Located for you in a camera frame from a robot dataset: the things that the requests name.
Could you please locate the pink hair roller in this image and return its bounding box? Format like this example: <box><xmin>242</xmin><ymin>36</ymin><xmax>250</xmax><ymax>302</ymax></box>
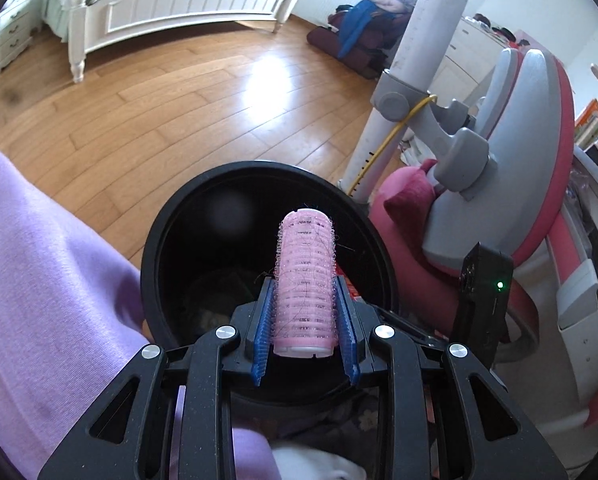
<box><xmin>272</xmin><ymin>207</ymin><xmax>340</xmax><ymax>358</ymax></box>

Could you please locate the black round trash bin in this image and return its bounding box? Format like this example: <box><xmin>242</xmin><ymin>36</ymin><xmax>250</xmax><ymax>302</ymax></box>
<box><xmin>140</xmin><ymin>161</ymin><xmax>404</xmax><ymax>408</ymax></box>

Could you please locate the white nightstand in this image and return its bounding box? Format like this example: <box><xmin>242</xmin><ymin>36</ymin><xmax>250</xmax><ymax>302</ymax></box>
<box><xmin>0</xmin><ymin>0</ymin><xmax>42</xmax><ymax>81</ymax></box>

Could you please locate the pink grey desk chair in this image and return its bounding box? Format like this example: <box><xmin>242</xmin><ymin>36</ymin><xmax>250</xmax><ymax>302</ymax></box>
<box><xmin>369</xmin><ymin>47</ymin><xmax>598</xmax><ymax>461</ymax></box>

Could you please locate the white dresser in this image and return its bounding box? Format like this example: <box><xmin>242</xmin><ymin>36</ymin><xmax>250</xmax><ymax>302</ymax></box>
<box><xmin>429</xmin><ymin>15</ymin><xmax>504</xmax><ymax>111</ymax></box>

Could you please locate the white pole appliance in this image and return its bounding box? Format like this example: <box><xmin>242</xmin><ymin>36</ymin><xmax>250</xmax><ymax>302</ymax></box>
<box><xmin>339</xmin><ymin>0</ymin><xmax>474</xmax><ymax>206</ymax></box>

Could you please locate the white wooden bed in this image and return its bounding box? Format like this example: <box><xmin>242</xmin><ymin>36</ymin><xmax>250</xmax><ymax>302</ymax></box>
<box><xmin>41</xmin><ymin>0</ymin><xmax>312</xmax><ymax>83</ymax></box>

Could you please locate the yellow cable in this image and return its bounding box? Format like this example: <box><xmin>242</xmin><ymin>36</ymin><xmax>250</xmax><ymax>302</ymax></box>
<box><xmin>349</xmin><ymin>94</ymin><xmax>437</xmax><ymax>196</ymax></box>

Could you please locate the pile of clothes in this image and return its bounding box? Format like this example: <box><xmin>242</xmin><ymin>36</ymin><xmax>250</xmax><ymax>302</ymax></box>
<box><xmin>336</xmin><ymin>0</ymin><xmax>420</xmax><ymax>58</ymax></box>

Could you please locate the dark red armchair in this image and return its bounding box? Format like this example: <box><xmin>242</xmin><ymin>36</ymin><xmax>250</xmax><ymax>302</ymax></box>
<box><xmin>306</xmin><ymin>10</ymin><xmax>410</xmax><ymax>81</ymax></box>

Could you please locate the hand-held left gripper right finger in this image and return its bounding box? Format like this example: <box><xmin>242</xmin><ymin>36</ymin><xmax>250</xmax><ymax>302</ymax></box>
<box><xmin>331</xmin><ymin>275</ymin><xmax>570</xmax><ymax>480</ymax></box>

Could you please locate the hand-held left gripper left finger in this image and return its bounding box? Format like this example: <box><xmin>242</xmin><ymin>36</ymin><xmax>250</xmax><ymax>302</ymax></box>
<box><xmin>38</xmin><ymin>277</ymin><xmax>280</xmax><ymax>480</ymax></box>

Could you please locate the white cloth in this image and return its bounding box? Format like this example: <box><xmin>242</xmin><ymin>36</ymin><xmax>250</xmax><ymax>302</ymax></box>
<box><xmin>271</xmin><ymin>447</ymin><xmax>367</xmax><ymax>480</ymax></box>

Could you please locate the purple tablecloth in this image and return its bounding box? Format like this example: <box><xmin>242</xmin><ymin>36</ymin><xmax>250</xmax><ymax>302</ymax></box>
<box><xmin>0</xmin><ymin>140</ymin><xmax>282</xmax><ymax>480</ymax></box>

